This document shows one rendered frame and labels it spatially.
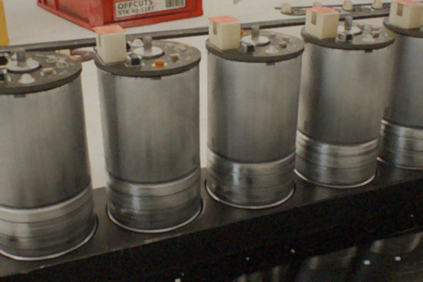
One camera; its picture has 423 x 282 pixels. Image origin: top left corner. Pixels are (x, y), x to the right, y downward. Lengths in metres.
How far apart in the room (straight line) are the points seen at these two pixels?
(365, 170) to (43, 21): 0.34
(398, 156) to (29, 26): 0.33
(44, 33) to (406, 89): 0.30
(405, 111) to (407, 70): 0.01
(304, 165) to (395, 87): 0.03
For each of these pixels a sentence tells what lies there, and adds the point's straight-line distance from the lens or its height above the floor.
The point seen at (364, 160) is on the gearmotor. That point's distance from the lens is 0.16.
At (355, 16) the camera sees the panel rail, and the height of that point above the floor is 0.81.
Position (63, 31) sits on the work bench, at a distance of 0.42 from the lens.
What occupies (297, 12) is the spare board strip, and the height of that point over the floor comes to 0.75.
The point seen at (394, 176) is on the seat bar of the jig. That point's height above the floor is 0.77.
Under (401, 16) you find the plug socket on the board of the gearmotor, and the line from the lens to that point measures 0.16.
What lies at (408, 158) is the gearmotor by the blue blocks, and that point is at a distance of 0.17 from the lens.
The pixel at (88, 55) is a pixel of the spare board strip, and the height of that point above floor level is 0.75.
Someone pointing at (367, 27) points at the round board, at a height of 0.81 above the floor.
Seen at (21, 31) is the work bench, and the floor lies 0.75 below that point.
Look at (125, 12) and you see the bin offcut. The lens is 0.42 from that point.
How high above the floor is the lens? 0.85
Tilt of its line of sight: 24 degrees down
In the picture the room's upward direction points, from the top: straight up
